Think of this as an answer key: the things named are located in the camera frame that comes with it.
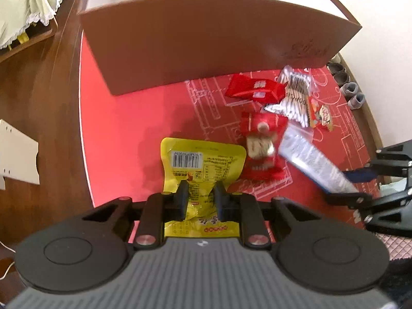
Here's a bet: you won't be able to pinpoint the yellow barcode snack packet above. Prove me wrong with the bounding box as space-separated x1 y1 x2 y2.
161 138 246 238

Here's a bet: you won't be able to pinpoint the blue white cream tube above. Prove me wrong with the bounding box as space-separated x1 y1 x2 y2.
278 126 358 194

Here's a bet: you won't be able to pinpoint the small red white sachet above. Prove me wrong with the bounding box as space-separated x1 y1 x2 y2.
309 96 333 131

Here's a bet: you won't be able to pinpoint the red hawthorn snack packet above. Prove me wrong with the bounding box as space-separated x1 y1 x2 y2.
239 112 288 181

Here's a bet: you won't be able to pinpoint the cotton swab bag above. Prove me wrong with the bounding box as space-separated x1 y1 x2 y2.
262 66 313 128

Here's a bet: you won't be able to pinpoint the red candy packet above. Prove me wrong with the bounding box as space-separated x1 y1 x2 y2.
225 74 286 104

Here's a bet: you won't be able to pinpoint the grey slippers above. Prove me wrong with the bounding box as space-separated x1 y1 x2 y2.
326 60 366 110

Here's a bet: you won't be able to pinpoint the white shelf board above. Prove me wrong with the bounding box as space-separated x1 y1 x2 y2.
0 119 40 191

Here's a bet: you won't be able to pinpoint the brown white cardboard box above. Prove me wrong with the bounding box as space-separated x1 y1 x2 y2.
78 0 361 96

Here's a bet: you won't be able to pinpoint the green covered sofa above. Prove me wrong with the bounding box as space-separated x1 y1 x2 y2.
1 0 63 49

